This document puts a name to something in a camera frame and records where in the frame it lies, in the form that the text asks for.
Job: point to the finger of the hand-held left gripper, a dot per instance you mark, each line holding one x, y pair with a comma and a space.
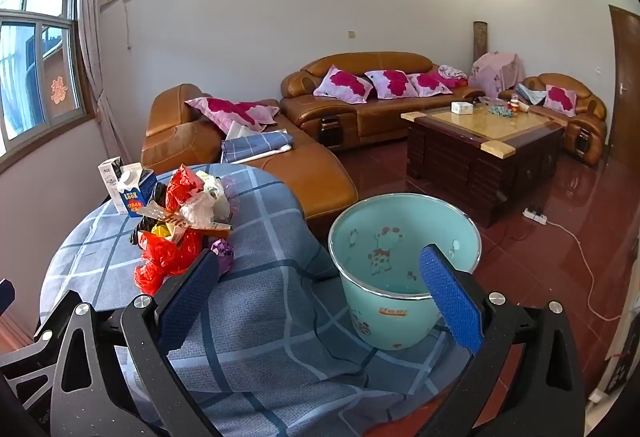
5, 294
46, 339

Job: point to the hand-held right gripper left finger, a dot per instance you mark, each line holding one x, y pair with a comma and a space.
190, 302

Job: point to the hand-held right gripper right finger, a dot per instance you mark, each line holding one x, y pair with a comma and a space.
450, 302

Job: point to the red plastic net bag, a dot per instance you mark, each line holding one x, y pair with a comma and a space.
160, 257

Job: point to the purple foil wrapper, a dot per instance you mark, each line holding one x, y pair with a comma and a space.
223, 252

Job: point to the yellow plastic bag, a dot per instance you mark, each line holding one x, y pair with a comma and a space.
160, 231

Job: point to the white plastic bag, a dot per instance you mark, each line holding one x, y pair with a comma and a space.
205, 212

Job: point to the teal cartoon print bucket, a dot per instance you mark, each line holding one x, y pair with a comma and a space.
370, 237

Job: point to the black ribbed plastic tray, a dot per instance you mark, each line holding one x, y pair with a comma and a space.
159, 193

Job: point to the blue plaid tablecloth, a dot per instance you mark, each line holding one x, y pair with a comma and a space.
270, 277

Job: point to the blue milk carton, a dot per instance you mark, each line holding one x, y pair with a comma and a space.
131, 197

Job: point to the white power strip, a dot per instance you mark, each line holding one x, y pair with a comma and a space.
535, 216

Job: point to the dark wooden coffee table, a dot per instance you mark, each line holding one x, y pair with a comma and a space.
465, 167

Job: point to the small white carton box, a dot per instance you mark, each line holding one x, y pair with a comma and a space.
107, 177

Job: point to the folded blue plaid sheet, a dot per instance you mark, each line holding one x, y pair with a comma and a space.
255, 144

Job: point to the brown leather chaise sofa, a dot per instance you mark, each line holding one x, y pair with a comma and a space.
300, 167

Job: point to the white tissue box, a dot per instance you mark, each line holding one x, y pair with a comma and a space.
461, 107

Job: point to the pink floral pillow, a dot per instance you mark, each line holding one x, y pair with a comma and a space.
430, 83
225, 109
345, 84
395, 84
560, 99

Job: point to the glass candy dish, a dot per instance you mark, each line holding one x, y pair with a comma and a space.
497, 111

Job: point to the brown leather three-seat sofa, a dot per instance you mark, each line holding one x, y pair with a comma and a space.
380, 114

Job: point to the small red jar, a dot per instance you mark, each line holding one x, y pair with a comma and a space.
514, 106

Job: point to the red window decal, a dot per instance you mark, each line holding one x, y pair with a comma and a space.
59, 91

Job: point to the light blue cloth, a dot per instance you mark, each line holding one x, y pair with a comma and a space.
530, 94

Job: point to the crumpled pink blanket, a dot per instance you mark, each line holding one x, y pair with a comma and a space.
452, 74

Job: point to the sliding glass window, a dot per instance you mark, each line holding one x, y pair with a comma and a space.
40, 67

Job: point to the brown leather armchair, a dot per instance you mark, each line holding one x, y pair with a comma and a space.
587, 117

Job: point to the pink floral cloth cover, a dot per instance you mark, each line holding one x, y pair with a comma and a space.
497, 72

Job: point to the rolled standing mat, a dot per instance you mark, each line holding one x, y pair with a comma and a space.
480, 42

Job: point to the pink curtain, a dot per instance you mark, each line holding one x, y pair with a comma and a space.
92, 42

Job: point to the brown wooden door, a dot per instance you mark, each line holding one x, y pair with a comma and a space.
625, 77

